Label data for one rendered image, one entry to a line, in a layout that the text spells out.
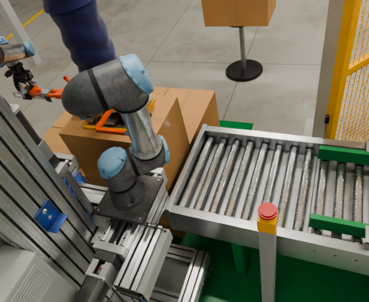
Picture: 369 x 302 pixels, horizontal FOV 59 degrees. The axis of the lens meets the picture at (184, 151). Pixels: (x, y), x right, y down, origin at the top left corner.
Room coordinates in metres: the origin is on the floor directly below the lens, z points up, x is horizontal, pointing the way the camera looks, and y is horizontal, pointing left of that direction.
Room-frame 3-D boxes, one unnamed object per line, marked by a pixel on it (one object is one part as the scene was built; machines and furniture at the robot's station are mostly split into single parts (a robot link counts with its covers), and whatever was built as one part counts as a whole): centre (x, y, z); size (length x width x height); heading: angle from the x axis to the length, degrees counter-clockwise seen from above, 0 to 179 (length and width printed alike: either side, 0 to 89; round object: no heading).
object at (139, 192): (0.87, 0.27, 1.09); 0.15 x 0.15 x 0.10
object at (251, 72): (3.02, -0.86, 0.31); 0.40 x 0.40 x 0.62
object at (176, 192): (1.36, 0.00, 0.58); 0.70 x 0.03 x 0.06; 149
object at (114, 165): (0.87, 0.26, 1.20); 0.13 x 0.12 x 0.14; 101
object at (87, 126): (1.47, 0.35, 0.97); 0.34 x 0.10 x 0.05; 60
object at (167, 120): (1.56, 0.31, 0.75); 0.60 x 0.40 x 0.40; 59
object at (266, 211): (0.63, -0.23, 1.02); 0.07 x 0.07 x 0.04
